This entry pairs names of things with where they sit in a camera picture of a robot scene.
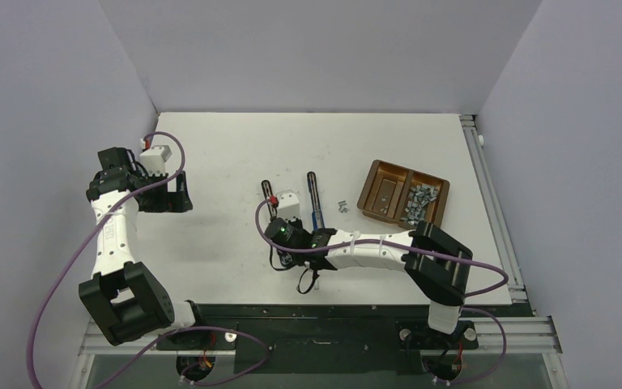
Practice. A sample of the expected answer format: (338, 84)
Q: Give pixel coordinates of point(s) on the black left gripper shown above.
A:
(170, 202)

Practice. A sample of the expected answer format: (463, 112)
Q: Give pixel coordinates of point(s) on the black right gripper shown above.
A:
(297, 222)

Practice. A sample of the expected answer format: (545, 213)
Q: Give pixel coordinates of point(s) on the blue stapler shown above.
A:
(318, 221)

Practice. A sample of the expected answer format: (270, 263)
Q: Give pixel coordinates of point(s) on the black stapler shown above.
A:
(270, 198)

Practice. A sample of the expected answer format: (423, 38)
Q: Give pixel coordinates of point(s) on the grey staple strip cluster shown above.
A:
(343, 207)

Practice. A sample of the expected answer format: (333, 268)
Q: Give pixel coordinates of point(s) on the brown wooden tray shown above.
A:
(384, 193)

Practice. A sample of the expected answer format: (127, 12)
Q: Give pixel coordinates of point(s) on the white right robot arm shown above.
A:
(417, 253)

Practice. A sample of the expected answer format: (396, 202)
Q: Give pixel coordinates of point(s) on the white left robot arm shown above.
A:
(123, 297)

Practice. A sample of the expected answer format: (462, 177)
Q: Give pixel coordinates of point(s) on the pile of staple strips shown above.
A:
(420, 204)

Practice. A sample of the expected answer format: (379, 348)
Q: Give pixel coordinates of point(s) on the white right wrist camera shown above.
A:
(288, 206)

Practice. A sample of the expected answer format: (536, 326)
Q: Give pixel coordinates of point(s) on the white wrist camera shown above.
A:
(288, 206)
(154, 160)

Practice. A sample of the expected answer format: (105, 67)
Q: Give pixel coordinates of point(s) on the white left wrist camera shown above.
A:
(154, 160)

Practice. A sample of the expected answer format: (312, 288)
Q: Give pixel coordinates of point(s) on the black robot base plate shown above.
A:
(320, 339)

